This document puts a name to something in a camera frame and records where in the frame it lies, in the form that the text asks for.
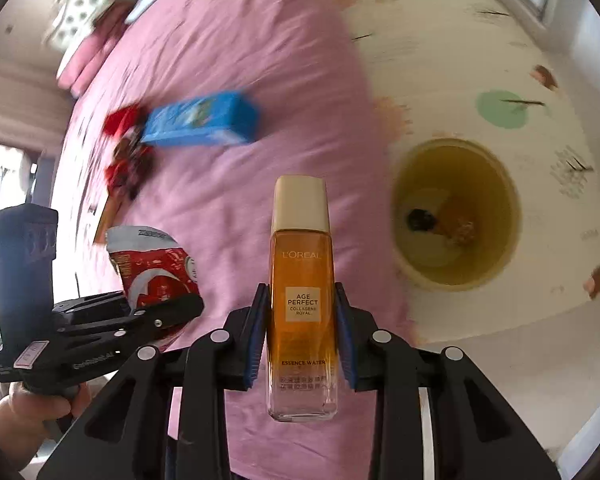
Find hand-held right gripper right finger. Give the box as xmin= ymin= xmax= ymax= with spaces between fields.
xmin=332 ymin=282 xmax=563 ymax=480

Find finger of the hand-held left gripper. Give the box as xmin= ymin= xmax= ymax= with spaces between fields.
xmin=105 ymin=294 xmax=204 ymax=356
xmin=54 ymin=290 xmax=133 ymax=328

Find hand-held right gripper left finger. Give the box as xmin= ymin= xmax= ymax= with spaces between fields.
xmin=36 ymin=282 xmax=271 ymax=480

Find red and white snack packet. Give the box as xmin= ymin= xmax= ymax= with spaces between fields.
xmin=105 ymin=225 xmax=203 ymax=353

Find amber glass bottle cream cap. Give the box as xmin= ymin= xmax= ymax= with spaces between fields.
xmin=266 ymin=175 xmax=340 ymax=423

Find brown sock white letters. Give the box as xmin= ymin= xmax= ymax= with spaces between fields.
xmin=114 ymin=135 xmax=156 ymax=198

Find red sock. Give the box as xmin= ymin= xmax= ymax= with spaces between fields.
xmin=104 ymin=104 xmax=148 ymax=138
xmin=105 ymin=160 xmax=131 ymax=188

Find yellow waste bin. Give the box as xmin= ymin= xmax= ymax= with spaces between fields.
xmin=390 ymin=139 xmax=523 ymax=292

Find person's left hand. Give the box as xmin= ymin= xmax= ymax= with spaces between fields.
xmin=0 ymin=382 xmax=92 ymax=461

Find brown flat box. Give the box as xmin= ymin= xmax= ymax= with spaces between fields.
xmin=94 ymin=195 xmax=123 ymax=246

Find small black wad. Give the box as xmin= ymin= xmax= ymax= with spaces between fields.
xmin=406 ymin=207 xmax=437 ymax=232

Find brown wrapper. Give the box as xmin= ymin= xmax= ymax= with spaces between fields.
xmin=440 ymin=199 xmax=481 ymax=246

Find blue carton box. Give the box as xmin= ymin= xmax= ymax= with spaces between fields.
xmin=141 ymin=91 xmax=261 ymax=147

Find folded pink blanket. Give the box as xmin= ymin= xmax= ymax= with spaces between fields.
xmin=55 ymin=20 xmax=131 ymax=98

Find pink bed sheet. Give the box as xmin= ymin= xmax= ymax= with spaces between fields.
xmin=50 ymin=0 xmax=421 ymax=480

